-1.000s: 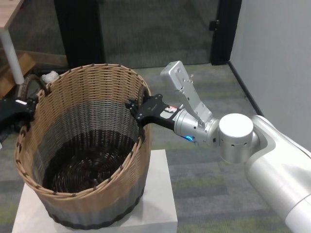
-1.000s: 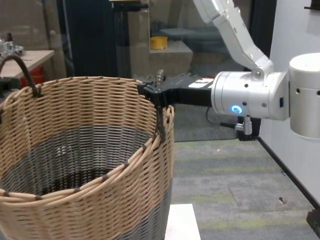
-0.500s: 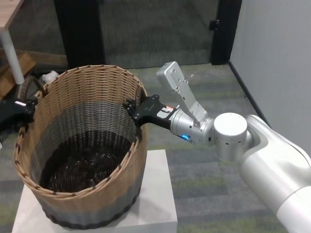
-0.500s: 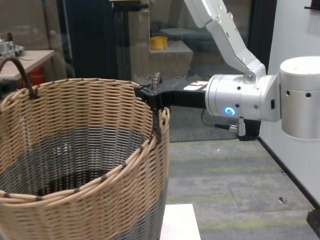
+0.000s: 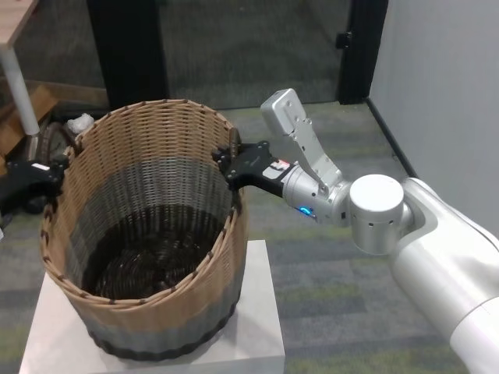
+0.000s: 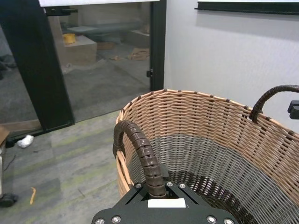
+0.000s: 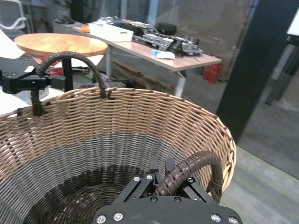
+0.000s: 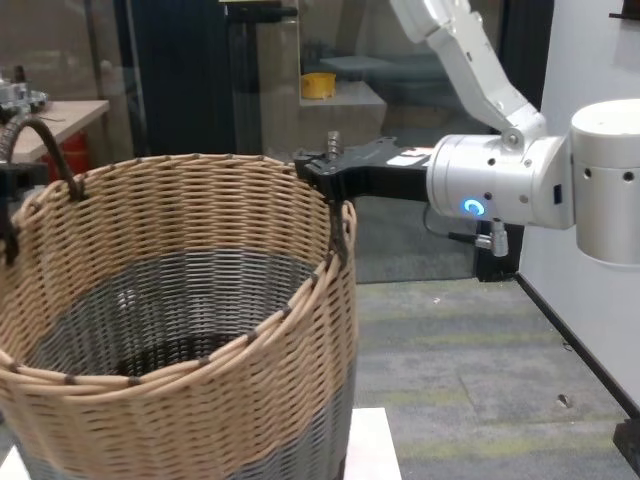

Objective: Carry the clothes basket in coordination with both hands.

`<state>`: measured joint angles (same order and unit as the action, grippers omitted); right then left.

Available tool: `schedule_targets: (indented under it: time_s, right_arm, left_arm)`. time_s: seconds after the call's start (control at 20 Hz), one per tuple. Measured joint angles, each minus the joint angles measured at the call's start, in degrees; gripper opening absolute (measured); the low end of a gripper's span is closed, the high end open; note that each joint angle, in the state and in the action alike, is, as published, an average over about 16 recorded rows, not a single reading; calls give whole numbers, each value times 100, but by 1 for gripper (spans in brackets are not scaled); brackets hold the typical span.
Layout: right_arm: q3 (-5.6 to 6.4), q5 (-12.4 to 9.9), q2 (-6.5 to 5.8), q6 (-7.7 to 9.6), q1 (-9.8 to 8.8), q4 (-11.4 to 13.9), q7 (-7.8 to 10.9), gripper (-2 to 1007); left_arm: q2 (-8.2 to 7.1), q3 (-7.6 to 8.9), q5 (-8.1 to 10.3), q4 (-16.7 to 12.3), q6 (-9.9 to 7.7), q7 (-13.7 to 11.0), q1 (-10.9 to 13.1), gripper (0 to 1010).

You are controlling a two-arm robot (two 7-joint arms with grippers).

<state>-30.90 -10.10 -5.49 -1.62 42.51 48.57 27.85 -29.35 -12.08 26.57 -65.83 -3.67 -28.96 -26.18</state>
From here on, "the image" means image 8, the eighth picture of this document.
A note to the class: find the grey metal desk equipment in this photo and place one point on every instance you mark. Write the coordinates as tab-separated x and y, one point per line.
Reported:
20	95

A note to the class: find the beige concrete block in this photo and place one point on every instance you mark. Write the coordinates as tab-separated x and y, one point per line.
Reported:
345	120

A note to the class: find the woven tan grey laundry basket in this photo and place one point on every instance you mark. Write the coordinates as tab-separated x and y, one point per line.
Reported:
175	225

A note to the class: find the black baseboard strip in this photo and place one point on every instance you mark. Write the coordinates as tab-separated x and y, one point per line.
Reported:
575	348

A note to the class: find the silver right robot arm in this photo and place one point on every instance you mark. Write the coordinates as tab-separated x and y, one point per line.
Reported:
500	185

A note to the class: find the small dark floor debris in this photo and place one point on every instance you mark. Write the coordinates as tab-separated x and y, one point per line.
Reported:
563	400

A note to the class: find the grey stone slab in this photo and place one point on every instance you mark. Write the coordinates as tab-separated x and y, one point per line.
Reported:
380	65

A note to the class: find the white square pedestal table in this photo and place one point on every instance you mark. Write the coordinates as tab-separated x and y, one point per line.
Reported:
375	445

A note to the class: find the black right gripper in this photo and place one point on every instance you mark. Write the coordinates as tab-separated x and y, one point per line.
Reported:
390	172

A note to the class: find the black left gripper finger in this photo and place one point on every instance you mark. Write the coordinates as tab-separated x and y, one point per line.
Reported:
25	180

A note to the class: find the yellow bucket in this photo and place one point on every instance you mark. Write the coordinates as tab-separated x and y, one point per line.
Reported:
318	86

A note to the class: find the red fire extinguisher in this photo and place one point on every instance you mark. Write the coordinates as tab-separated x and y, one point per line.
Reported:
75	155

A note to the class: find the wide black column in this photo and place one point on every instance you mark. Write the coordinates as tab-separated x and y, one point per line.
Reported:
175	75

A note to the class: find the wooden office desk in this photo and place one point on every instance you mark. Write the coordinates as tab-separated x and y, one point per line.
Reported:
60	120

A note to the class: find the black whiteboard tray rail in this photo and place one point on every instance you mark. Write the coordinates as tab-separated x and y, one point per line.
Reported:
625	15

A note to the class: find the black floor block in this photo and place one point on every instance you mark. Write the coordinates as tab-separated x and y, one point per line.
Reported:
627	445

